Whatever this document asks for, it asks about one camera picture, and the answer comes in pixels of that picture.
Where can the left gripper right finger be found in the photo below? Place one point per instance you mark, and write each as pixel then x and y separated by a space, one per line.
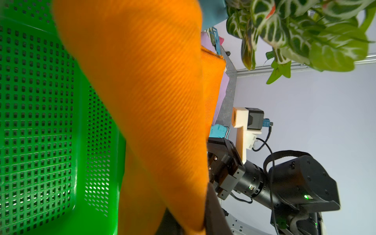
pixel 215 221

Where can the artificial plant bouquet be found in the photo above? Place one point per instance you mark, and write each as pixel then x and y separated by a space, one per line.
pixel 323 35

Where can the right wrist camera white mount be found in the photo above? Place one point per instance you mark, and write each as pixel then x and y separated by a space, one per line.
pixel 249 123

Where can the orange pants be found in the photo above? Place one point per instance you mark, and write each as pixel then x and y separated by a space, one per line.
pixel 146 62

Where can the garden tool set card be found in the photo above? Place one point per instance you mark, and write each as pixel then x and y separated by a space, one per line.
pixel 215 39

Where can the teal striped pants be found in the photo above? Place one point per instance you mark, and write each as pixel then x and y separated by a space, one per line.
pixel 219 131

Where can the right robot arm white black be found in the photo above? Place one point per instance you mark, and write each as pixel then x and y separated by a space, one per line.
pixel 292 184

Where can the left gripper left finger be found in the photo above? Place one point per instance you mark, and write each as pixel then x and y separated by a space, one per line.
pixel 169 225

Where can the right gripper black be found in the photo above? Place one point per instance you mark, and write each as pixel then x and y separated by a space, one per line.
pixel 225 166

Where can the teal vase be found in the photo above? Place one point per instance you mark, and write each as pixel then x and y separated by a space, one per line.
pixel 213 12

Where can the purple pants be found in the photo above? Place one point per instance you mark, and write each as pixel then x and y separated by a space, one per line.
pixel 214 79

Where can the green perforated plastic basket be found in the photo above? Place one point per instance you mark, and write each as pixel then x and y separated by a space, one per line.
pixel 62 155

